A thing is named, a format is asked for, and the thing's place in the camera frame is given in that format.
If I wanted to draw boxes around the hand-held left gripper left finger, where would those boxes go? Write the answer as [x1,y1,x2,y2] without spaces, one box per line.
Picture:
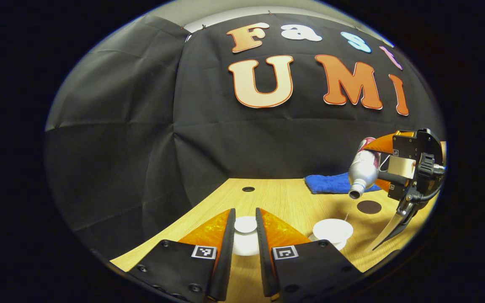
[127,208,237,302]

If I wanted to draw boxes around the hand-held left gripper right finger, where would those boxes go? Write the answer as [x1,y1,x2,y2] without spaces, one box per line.
[255,207,363,299]

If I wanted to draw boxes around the dark round coaster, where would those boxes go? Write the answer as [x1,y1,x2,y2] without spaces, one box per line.
[357,200,382,215]

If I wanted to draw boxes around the silver water bottle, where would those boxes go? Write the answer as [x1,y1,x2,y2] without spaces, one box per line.
[348,137,382,199]

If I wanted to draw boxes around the white teacup lid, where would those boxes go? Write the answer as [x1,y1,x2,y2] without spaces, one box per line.
[232,216,261,256]

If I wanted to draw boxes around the white teacup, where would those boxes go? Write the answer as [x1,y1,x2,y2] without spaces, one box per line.
[312,218,354,249]

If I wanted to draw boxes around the blue towel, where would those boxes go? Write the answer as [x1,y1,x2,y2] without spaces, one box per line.
[304,173,382,194]

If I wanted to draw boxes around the white saucer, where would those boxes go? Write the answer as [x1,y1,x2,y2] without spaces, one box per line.
[308,234,349,252]

